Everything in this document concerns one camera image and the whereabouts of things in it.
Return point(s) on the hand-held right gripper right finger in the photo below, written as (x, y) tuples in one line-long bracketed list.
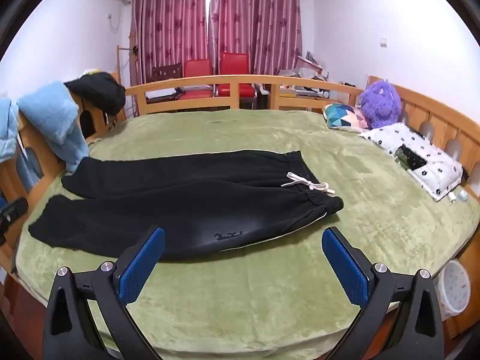
[(345, 270)]

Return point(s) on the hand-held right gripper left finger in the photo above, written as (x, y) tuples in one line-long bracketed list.
[(142, 262)]

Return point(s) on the black pants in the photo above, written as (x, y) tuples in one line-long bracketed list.
[(168, 202)]

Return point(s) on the light blue cloth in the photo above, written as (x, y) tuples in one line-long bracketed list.
[(6, 131)]

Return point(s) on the light blue fleece blanket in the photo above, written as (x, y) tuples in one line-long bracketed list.
[(52, 116)]

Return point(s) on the white dotted trash bin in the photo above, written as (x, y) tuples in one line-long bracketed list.
[(455, 288)]

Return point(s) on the small white bottle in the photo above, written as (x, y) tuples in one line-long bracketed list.
[(452, 196)]

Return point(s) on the small pale blue bottle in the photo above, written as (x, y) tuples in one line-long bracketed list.
[(463, 194)]

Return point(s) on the white flower print pillow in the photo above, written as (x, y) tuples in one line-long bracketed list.
[(431, 157)]

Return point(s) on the black garment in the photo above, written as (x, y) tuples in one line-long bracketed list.
[(99, 88)]

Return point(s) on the geometric patterned pillow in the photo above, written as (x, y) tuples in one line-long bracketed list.
[(343, 116)]

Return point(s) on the green fleece blanket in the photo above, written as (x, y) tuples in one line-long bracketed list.
[(243, 135)]

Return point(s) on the purple plush toy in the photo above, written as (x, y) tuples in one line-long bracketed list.
[(379, 103)]

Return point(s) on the wooden coat rack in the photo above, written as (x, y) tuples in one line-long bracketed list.
[(120, 63)]

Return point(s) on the dark wooden chair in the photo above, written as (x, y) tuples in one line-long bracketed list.
[(165, 73)]

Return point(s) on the red chair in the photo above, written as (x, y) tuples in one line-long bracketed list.
[(234, 63), (197, 69)]

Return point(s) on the pile of papers and boxes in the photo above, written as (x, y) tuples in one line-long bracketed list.
[(305, 69)]

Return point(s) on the red patterned curtain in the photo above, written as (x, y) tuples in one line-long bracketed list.
[(258, 18), (168, 26)]

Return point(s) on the wooden bed frame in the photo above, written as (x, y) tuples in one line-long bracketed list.
[(228, 84)]

